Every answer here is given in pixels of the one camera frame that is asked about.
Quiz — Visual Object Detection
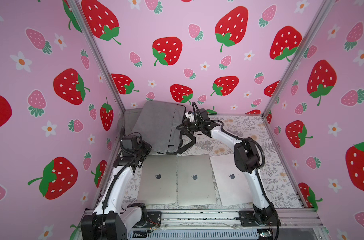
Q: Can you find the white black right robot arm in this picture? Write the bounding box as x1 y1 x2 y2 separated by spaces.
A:
177 102 281 229

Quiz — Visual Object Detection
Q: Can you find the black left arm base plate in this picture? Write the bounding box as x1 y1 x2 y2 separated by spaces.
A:
121 211 162 228

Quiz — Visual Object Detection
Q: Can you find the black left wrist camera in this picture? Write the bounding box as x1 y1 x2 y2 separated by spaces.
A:
121 135 142 152

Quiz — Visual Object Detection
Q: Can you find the dark grey laptop sleeve with handle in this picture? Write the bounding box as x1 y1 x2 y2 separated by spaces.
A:
134 101 196 155

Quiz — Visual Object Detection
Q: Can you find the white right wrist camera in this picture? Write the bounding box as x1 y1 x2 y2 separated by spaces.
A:
185 112 195 122

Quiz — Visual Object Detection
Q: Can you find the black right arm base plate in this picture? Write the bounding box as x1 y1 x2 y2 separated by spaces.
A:
238 211 281 227

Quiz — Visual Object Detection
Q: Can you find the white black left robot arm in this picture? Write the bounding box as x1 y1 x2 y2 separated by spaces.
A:
80 128 152 240

